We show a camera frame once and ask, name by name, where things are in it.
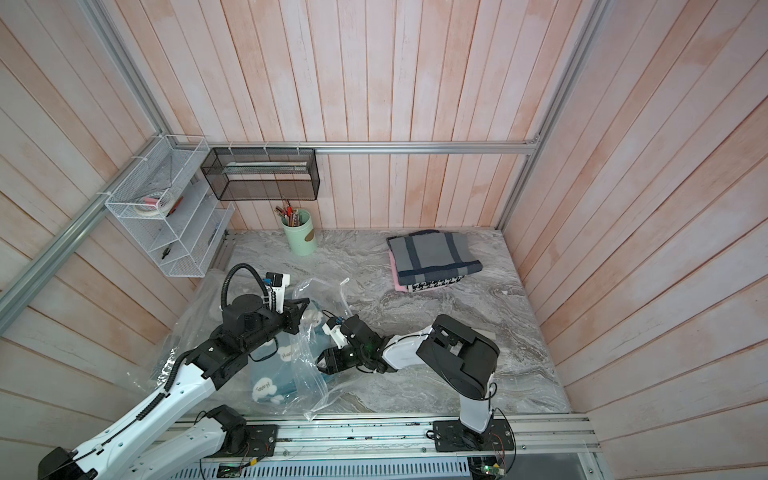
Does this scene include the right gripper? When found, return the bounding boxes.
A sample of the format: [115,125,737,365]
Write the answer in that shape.
[312,345,372,376]

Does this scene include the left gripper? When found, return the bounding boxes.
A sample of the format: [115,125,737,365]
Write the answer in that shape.
[243,297,310,353]

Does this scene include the teal blanket with white clouds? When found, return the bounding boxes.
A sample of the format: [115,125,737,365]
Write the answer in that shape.
[249,330,331,405]

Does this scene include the clear plastic vacuum bag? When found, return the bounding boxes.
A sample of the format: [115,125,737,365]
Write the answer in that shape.
[132,269,358,420]

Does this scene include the pink fleece blanket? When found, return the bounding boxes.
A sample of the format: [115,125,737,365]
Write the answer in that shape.
[387,251,409,293]

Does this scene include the black white houndstooth knit blanket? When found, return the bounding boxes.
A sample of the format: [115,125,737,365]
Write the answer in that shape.
[405,275,464,293]

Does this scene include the dark blue blanket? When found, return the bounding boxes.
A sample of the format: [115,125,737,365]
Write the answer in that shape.
[386,229,483,286]

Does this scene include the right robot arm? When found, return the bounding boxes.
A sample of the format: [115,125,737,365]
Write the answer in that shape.
[316,314,500,435]

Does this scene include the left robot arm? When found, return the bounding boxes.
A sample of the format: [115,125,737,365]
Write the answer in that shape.
[37,294,310,479]

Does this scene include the mint green pencil cup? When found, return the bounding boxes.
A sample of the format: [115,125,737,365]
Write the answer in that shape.
[282,209,317,256]

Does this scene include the coloured pencils in cup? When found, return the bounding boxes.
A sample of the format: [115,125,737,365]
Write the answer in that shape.
[274,200,302,228]

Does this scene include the grey black stapler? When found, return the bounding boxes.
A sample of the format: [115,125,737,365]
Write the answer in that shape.
[476,329,497,342]

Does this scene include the tape roll on shelf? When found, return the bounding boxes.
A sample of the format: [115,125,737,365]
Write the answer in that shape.
[133,191,176,217]

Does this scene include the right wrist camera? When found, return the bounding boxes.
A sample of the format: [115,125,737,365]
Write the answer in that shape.
[322,317,348,349]

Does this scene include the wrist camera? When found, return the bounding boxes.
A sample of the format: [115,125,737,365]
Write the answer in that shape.
[322,317,348,349]
[263,272,291,313]

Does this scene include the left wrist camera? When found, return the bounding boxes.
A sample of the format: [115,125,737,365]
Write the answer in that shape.
[263,272,291,313]

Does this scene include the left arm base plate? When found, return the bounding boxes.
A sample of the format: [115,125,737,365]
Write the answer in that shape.
[217,424,279,459]

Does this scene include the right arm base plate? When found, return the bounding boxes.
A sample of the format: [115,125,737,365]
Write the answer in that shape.
[426,418,516,453]

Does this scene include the white wire mesh shelf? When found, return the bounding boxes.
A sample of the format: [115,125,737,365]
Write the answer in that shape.
[105,135,234,278]

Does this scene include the black mesh wall basket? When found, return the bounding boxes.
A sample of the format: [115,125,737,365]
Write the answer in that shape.
[201,147,321,202]

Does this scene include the aluminium frame rail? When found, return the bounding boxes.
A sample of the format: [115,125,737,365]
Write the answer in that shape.
[202,139,538,155]

